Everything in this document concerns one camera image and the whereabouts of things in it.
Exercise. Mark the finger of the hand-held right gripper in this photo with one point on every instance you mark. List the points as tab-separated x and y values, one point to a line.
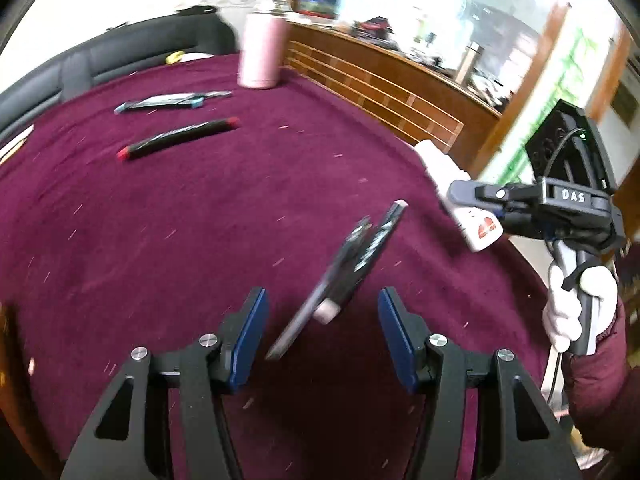
490	194

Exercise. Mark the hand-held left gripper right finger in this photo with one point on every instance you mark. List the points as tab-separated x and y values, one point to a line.
397	340

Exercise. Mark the black leather sofa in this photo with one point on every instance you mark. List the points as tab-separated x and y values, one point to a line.
75	70

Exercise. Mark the black marker with red ends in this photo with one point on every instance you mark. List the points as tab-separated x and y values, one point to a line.
180	137

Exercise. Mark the pink water bottle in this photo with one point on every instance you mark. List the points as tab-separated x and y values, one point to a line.
260	50

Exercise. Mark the white marker pen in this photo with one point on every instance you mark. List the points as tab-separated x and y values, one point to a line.
17	140

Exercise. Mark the yellow pen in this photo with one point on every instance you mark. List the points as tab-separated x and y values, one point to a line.
7	156

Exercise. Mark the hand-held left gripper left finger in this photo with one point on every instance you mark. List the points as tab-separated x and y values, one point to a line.
250	340

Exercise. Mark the white plastic bottle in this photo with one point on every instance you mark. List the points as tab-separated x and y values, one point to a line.
440	165

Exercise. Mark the person's right forearm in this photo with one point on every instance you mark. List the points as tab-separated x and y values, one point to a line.
605	385

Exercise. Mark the wooden sideboard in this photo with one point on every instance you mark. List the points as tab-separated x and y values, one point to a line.
375	90

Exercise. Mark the black pen with blue end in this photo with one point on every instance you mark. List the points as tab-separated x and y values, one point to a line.
165	102

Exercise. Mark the metal thermos flask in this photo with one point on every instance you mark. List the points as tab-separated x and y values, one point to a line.
468	62

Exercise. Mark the black packet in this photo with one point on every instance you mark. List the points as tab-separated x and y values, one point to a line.
360	255

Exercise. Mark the person's right hand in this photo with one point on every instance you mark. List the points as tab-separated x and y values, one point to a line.
562	310

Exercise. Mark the maroon velvet tablecloth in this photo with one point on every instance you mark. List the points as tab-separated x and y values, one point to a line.
200	210

